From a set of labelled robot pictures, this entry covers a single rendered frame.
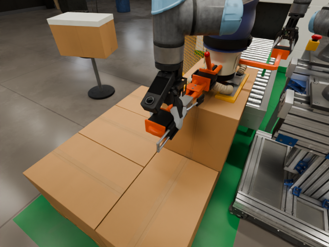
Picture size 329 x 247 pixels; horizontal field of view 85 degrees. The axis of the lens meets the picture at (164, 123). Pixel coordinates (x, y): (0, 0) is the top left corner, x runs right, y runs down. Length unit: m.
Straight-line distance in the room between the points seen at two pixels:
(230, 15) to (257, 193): 1.31
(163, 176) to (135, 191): 0.18
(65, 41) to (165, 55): 2.19
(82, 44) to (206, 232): 2.26
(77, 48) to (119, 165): 1.73
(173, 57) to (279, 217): 1.29
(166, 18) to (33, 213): 1.73
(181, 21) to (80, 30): 2.05
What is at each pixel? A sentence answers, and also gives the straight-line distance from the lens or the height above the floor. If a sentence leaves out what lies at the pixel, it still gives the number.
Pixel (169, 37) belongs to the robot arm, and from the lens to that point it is 0.43.
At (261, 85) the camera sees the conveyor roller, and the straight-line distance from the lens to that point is 2.14.
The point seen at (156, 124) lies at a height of 1.10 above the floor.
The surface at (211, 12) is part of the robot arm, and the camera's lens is 0.44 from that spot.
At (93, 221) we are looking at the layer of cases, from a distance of 1.03.
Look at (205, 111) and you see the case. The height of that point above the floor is 0.94.
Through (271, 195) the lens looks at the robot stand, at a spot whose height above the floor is 0.21.
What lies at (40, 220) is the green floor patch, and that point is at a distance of 1.82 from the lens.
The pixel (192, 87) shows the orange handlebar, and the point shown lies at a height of 1.09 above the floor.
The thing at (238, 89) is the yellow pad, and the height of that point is 0.96.
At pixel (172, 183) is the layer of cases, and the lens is 1.06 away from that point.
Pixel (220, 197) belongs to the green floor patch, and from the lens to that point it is 1.69.
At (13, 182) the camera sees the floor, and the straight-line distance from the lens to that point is 2.16.
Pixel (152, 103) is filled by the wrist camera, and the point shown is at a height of 1.21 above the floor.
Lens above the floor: 1.46
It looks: 41 degrees down
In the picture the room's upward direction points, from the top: straight up
